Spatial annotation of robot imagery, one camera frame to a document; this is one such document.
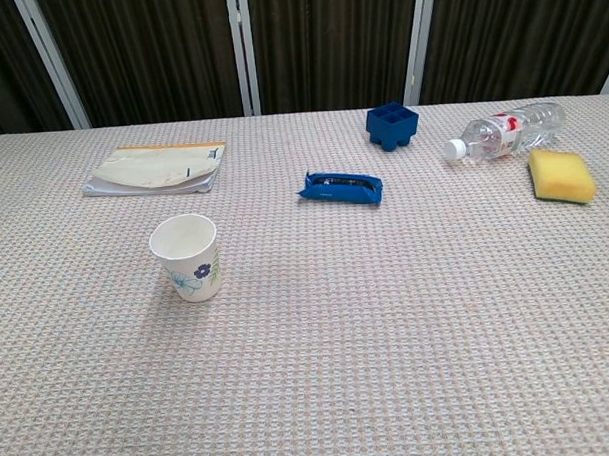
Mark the dark fabric screen panel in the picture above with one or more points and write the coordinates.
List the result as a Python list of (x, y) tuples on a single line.
[(328, 47), (518, 35), (3, 58), (148, 53)]

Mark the yellow cleaning sponge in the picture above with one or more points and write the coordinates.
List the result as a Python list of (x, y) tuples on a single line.
[(560, 176)]

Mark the worn cream notebook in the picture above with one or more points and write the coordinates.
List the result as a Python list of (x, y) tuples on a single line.
[(152, 168)]

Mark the clear plastic water bottle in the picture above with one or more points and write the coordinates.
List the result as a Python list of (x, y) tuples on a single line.
[(486, 136)]

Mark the beige woven tablecloth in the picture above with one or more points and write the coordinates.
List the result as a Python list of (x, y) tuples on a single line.
[(338, 337)]

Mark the blue cube box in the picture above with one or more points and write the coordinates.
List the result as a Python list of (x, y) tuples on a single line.
[(381, 132)]

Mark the floral white paper cup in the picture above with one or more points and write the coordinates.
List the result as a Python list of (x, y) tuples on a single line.
[(186, 284)]

